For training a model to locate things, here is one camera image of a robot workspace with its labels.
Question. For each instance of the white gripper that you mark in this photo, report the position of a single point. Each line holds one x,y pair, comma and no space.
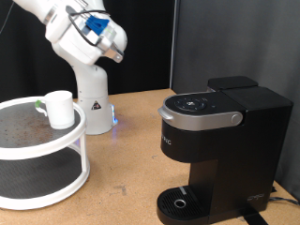
72,43

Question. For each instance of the white plastic mug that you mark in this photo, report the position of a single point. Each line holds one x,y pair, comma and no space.
61,109

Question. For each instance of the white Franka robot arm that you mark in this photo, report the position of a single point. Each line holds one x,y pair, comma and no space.
92,90

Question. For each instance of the black Keurig coffee machine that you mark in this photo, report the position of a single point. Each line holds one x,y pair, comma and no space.
243,156

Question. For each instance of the black curtain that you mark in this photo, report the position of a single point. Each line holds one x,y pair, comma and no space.
146,56

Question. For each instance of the white two-tier turntable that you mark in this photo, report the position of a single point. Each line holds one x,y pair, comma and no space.
40,184

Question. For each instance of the black drip tray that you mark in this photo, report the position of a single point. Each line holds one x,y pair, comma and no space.
178,203

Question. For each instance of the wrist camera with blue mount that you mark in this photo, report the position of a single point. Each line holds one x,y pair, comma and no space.
97,25

